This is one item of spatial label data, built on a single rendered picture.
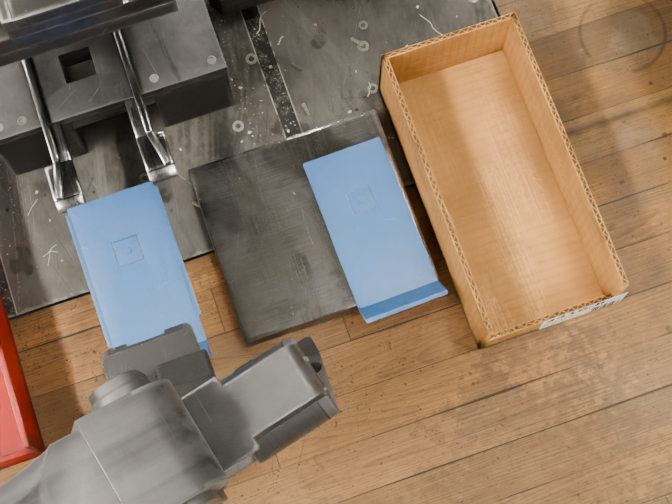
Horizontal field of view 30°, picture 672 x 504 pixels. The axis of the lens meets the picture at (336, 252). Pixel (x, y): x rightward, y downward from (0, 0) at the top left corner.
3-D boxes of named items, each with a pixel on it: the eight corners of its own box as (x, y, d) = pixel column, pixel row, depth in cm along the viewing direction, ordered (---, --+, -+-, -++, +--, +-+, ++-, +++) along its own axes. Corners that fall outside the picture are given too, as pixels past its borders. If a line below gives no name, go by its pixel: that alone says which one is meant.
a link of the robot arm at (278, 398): (282, 318, 82) (253, 285, 70) (352, 430, 80) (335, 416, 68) (131, 415, 81) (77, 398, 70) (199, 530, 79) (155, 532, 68)
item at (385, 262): (366, 330, 103) (367, 323, 101) (302, 165, 107) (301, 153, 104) (445, 301, 104) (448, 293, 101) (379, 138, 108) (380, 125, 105)
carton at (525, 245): (477, 352, 106) (488, 334, 98) (378, 90, 112) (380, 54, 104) (618, 303, 107) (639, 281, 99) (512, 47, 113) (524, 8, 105)
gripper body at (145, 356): (189, 318, 86) (199, 352, 79) (236, 446, 89) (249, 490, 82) (99, 350, 85) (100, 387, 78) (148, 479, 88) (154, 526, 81)
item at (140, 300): (127, 393, 95) (121, 388, 92) (67, 210, 99) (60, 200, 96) (214, 362, 96) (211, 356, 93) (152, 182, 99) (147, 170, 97)
